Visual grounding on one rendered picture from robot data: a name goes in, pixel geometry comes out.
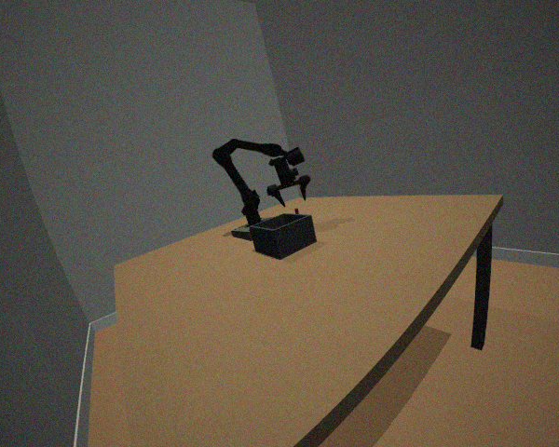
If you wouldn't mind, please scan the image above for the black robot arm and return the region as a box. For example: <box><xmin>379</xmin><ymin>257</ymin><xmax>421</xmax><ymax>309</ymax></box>
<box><xmin>212</xmin><ymin>139</ymin><xmax>305</xmax><ymax>227</ymax></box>

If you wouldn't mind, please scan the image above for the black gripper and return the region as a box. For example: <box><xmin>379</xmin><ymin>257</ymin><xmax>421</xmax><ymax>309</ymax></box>
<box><xmin>266</xmin><ymin>168</ymin><xmax>310</xmax><ymax>208</ymax></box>

